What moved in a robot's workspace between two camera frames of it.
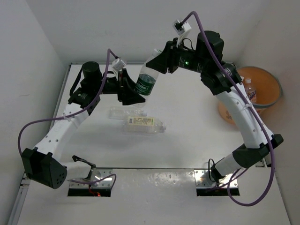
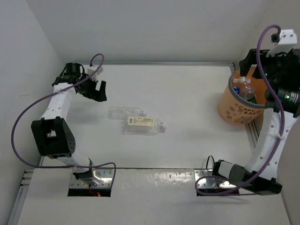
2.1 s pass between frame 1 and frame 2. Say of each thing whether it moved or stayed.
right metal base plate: stayed
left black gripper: moved
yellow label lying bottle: stayed
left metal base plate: stayed
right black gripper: moved
